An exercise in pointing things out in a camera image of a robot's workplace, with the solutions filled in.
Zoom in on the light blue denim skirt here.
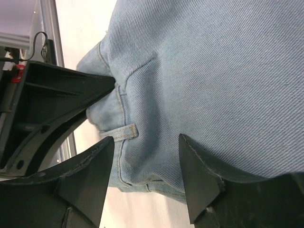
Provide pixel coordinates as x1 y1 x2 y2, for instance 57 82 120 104
76 0 304 203

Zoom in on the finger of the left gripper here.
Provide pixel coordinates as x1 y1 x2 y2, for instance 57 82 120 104
0 61 115 177

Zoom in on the aluminium rail frame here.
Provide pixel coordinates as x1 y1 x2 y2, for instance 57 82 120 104
0 0 78 164

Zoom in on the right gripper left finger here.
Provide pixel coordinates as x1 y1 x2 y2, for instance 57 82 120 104
0 137 114 228

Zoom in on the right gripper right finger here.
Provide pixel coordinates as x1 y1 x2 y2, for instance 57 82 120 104
179 134 304 228

